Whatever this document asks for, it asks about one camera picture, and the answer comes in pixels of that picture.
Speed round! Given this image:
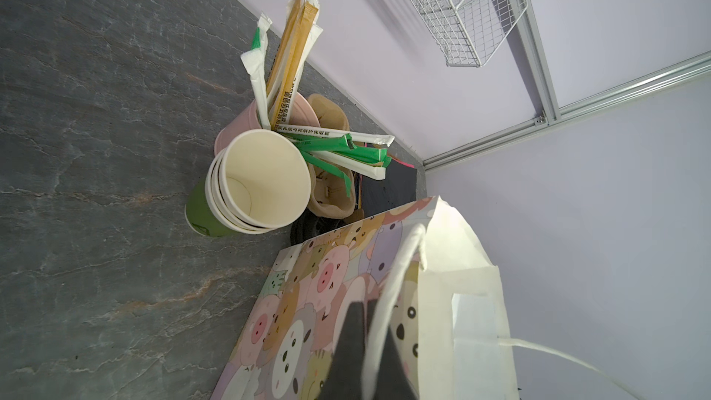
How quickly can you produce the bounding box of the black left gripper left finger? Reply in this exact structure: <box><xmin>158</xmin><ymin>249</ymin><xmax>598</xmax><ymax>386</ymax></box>
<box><xmin>318</xmin><ymin>302</ymin><xmax>366</xmax><ymax>400</ymax></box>

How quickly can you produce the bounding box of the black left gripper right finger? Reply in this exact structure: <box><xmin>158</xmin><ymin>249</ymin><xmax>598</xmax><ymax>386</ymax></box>
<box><xmin>372</xmin><ymin>329</ymin><xmax>418</xmax><ymax>400</ymax></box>

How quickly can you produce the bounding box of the cartoon animal paper bag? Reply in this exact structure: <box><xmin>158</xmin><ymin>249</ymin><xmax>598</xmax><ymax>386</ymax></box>
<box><xmin>209</xmin><ymin>195</ymin><xmax>651</xmax><ymax>400</ymax></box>

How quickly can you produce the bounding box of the black cup lid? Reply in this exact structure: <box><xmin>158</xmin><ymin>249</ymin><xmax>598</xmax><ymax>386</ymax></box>
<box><xmin>290</xmin><ymin>209</ymin><xmax>346</xmax><ymax>246</ymax></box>

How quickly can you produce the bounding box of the brown pulp cup carrier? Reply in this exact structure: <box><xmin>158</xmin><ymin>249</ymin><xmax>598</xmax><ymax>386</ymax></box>
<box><xmin>307</xmin><ymin>94</ymin><xmax>356</xmax><ymax>220</ymax></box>

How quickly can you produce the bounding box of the green paper cup stack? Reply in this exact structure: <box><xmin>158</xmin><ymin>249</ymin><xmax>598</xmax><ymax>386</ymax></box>
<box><xmin>184</xmin><ymin>130</ymin><xmax>312</xmax><ymax>237</ymax></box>

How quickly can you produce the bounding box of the green wrapped straw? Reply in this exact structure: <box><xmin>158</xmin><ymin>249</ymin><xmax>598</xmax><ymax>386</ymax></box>
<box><xmin>284</xmin><ymin>133</ymin><xmax>392</xmax><ymax>196</ymax></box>

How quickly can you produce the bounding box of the white wrapped straw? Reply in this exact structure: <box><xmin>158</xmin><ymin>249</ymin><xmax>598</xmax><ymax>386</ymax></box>
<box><xmin>276</xmin><ymin>124</ymin><xmax>395</xmax><ymax>146</ymax></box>

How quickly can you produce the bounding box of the pink metal bucket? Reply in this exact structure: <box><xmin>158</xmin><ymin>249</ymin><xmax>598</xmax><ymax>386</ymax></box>
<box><xmin>214</xmin><ymin>93</ymin><xmax>320</xmax><ymax>156</ymax></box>

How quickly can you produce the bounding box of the brown wrapped straw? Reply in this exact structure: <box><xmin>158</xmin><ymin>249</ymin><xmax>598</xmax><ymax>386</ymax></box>
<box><xmin>267</xmin><ymin>0</ymin><xmax>323</xmax><ymax>130</ymax></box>

